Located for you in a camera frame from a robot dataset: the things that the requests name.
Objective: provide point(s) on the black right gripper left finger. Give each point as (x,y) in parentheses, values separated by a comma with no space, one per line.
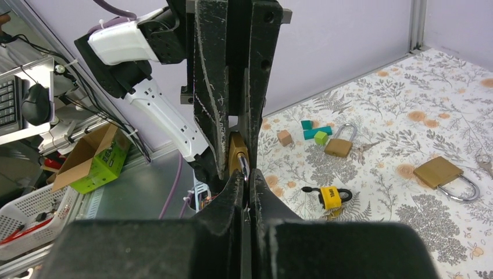
(206,245)

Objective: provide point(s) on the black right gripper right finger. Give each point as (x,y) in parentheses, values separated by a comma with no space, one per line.
(286,246)

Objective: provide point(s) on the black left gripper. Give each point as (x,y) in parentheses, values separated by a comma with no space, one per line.
(229,48)

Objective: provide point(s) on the yellow black padlock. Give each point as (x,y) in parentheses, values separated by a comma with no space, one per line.
(331,198)

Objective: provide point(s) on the small brass padlock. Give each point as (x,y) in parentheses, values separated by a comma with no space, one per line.
(238,158)

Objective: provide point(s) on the large brass padlock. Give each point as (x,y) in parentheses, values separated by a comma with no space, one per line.
(339,147)

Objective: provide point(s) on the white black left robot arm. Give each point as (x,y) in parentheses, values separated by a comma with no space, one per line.
(119,54)

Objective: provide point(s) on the wooden cube block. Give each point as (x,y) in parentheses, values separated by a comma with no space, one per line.
(284,138)

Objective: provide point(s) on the teal long block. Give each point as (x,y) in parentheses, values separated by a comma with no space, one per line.
(310,134)

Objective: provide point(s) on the teal small block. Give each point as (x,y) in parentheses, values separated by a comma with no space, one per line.
(306,125)

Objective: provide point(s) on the cardboard box green label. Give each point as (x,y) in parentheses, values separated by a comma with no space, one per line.
(96,160)

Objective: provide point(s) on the floral patterned mat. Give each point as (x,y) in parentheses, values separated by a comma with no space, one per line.
(428,105)

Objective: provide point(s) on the white plastic basket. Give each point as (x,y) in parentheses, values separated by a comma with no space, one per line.
(34,219)

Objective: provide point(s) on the black computer mouse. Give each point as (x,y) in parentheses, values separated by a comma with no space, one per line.
(36,107)

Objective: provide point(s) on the black keyboard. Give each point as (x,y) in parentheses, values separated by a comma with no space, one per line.
(11,98)

